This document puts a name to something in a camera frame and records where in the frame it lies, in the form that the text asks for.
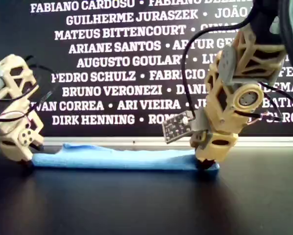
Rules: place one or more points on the left gripper tan lattice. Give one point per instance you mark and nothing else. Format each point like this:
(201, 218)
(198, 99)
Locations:
(7, 122)

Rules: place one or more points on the right gripper tan lattice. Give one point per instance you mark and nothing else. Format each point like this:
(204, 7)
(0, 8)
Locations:
(247, 98)

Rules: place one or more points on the light blue microfibre cloth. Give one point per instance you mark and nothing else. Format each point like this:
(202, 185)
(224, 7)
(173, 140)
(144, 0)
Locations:
(124, 159)

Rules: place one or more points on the right tan lattice robot arm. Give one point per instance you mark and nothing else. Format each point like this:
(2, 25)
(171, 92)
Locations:
(264, 22)

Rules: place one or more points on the black poster with white names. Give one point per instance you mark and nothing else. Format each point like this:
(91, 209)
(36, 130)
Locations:
(19, 29)

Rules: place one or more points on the grey right camera bracket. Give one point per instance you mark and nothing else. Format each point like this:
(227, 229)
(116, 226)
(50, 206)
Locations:
(200, 121)

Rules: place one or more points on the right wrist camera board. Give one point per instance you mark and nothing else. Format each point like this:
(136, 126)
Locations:
(177, 127)

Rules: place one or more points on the aluminium table edge frame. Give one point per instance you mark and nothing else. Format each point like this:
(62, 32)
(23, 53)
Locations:
(100, 140)

